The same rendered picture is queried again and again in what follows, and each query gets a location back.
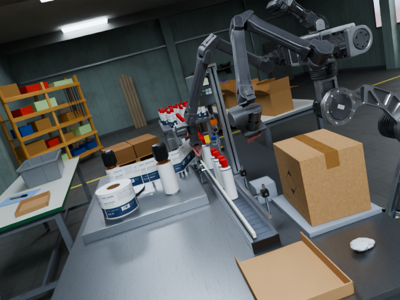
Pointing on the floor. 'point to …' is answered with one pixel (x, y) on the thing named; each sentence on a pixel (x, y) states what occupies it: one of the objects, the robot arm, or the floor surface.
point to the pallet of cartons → (133, 149)
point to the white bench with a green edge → (43, 216)
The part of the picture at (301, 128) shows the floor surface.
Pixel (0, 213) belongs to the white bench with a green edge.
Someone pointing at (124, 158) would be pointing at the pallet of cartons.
